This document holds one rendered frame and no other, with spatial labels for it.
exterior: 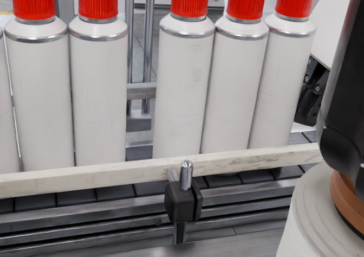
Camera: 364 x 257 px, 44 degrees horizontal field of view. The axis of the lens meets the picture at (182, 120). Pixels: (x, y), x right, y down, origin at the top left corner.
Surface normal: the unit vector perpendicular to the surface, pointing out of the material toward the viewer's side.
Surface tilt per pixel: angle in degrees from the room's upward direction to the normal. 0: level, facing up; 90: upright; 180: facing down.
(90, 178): 90
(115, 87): 90
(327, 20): 70
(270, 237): 0
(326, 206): 1
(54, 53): 90
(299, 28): 45
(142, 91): 90
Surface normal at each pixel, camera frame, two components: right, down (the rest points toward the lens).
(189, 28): 0.07, -0.23
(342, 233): 0.07, -0.85
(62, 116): 0.84, 0.34
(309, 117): 0.27, 0.52
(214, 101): -0.68, 0.33
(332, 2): -0.87, -0.22
